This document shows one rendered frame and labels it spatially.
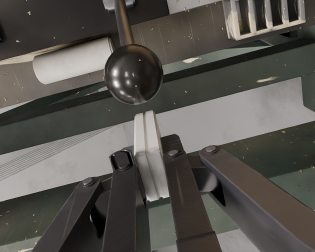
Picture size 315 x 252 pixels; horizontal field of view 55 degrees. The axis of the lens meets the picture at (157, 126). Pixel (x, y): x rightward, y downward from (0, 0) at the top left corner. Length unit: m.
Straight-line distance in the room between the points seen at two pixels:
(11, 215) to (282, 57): 0.41
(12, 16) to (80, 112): 0.16
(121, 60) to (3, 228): 0.31
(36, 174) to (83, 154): 0.53
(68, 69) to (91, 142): 3.21
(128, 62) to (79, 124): 0.24
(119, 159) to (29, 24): 0.18
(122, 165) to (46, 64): 0.19
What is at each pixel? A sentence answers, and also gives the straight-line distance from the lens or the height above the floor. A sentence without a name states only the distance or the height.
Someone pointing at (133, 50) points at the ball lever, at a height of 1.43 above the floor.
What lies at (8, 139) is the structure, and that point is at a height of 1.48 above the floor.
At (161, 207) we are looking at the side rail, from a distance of 0.35.
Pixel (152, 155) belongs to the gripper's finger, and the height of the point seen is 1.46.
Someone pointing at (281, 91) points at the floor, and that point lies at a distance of 1.92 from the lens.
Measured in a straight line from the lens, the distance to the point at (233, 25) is 0.32.
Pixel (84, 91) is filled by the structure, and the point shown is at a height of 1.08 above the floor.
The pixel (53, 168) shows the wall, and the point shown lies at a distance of 3.43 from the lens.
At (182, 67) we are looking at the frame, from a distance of 1.17.
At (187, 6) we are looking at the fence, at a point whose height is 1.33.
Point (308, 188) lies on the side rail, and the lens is 0.39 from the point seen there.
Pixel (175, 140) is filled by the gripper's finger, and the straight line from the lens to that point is 0.18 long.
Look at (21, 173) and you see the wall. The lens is 3.34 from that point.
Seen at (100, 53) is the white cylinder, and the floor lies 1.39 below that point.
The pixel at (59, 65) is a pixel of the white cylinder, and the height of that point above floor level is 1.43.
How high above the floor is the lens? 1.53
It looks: 30 degrees down
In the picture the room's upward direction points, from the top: 118 degrees counter-clockwise
